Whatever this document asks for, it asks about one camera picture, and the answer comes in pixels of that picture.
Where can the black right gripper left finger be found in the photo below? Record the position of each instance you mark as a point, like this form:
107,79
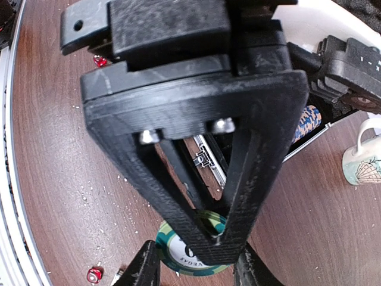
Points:
144,269

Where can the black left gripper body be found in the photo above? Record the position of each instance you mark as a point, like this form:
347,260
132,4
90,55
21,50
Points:
180,69

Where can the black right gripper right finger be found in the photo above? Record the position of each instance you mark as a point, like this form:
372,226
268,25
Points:
251,270

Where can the green poker chip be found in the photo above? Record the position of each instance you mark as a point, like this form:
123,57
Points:
177,256

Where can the red die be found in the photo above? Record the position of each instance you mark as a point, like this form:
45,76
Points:
100,61
94,274

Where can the aluminium poker chip case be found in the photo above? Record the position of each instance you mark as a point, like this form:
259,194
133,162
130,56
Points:
250,158

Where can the right poker chip row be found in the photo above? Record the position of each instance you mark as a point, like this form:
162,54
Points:
309,121

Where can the cream ceramic mug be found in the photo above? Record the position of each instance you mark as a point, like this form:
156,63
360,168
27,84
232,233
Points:
361,163

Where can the front aluminium rail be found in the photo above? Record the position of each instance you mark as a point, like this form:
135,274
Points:
21,263

